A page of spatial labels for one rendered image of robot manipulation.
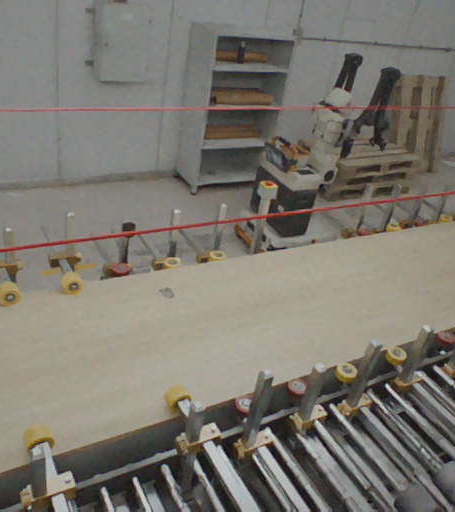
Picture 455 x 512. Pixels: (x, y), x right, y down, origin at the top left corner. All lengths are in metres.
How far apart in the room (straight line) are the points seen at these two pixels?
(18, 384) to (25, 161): 3.39
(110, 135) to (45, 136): 0.60
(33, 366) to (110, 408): 0.33
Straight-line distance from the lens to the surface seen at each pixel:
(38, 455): 1.45
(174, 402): 1.78
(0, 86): 4.84
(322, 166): 4.35
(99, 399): 1.86
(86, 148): 5.18
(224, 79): 5.50
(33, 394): 1.89
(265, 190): 2.68
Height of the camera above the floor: 2.28
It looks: 31 degrees down
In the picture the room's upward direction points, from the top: 11 degrees clockwise
